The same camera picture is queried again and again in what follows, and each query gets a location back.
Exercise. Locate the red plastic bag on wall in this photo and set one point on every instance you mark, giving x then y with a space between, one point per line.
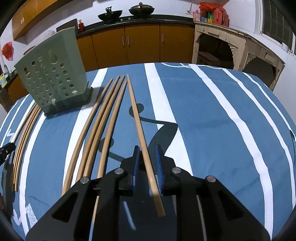
8 51

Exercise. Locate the dark cutting board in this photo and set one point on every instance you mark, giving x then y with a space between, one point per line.
69 24

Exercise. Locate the orange upper kitchen cabinets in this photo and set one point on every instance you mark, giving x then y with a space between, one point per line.
31 12

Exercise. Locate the red containers on counter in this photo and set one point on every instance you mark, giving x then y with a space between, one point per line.
211 13

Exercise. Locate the wooden chopstick group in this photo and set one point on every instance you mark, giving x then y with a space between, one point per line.
26 135
17 152
23 122

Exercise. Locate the wooden chopstick left group inner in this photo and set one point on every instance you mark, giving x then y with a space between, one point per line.
26 135

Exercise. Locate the blue white striped tablecloth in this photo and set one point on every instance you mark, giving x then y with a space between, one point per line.
211 121

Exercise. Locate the black lidded wok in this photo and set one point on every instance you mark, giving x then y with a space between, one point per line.
141 10

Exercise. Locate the wooden chopstick left group outer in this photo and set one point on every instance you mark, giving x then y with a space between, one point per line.
23 122

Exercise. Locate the orange kitchen cabinets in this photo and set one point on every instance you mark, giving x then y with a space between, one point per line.
135 44
31 12

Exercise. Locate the black wok left burner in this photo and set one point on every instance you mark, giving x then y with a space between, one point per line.
110 15

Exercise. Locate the green perforated utensil holder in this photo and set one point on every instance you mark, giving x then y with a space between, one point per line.
54 75

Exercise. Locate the orange lower kitchen cabinets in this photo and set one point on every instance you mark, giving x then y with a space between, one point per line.
135 44

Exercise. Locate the yellow detergent bottle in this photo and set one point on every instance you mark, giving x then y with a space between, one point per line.
3 80

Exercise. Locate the right barred window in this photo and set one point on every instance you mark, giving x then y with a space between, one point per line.
275 27

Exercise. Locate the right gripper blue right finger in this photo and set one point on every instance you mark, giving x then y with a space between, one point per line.
159 167

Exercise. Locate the wooden chopstick left group middle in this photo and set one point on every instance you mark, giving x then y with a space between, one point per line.
17 152

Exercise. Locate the red bottle on counter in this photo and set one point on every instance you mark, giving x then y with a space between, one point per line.
81 26

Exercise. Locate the white old wooden side table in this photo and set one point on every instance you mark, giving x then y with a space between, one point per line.
243 46

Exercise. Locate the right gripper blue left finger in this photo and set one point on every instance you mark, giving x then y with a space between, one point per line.
136 158

